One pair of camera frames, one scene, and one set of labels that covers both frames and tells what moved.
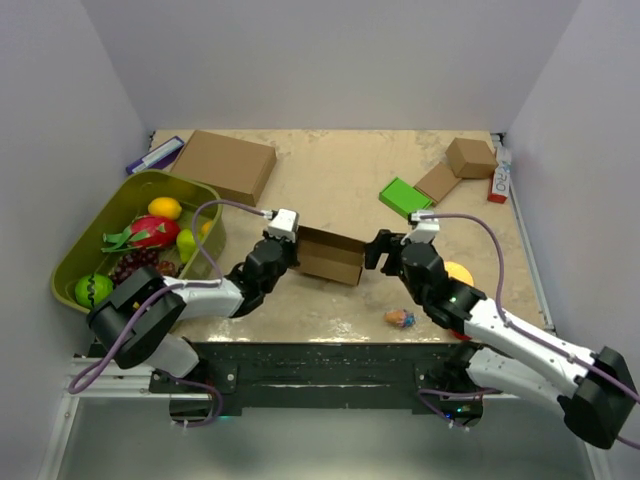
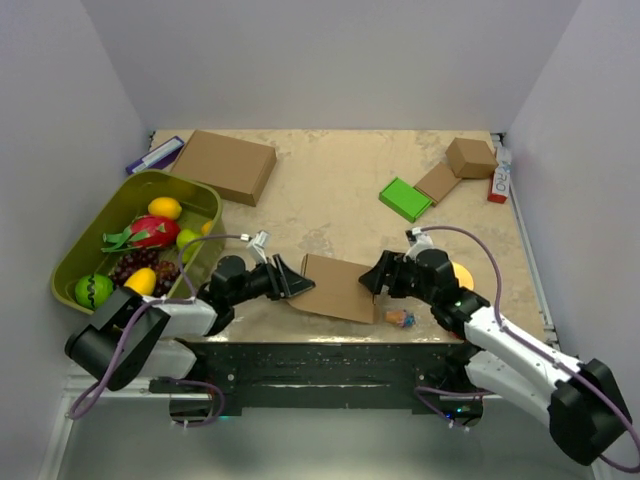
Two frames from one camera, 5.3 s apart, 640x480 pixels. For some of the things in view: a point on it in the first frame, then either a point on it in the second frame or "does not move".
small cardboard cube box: [471, 158] does not move
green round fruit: [93, 290] does not move
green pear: [186, 244] does not move
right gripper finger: [380, 245] -> [379, 275]
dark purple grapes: [133, 259] does not move
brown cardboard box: [329, 256] -> [337, 289]
